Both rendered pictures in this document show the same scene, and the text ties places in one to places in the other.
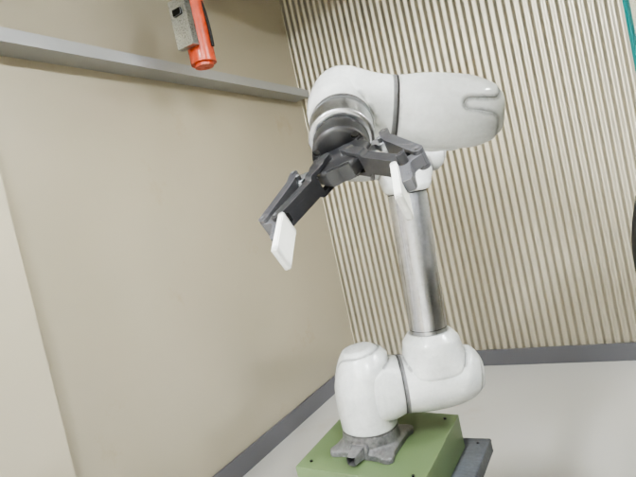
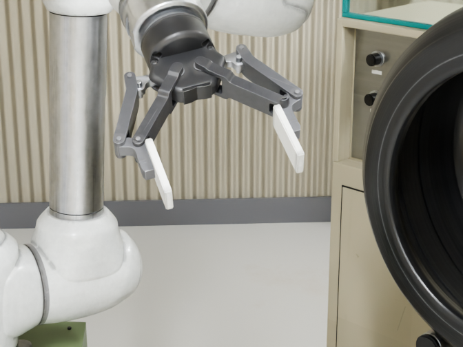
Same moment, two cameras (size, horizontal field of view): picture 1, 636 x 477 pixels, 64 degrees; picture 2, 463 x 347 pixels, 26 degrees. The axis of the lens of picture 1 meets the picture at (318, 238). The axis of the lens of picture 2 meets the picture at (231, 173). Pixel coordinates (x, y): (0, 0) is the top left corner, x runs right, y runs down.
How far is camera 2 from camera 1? 0.64 m
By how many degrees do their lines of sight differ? 37
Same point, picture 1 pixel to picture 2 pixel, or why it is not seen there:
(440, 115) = (259, 8)
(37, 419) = not seen: outside the picture
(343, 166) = (204, 86)
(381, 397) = (12, 307)
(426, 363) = (77, 258)
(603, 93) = not seen: outside the picture
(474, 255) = (20, 43)
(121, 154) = not seen: outside the picture
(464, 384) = (120, 285)
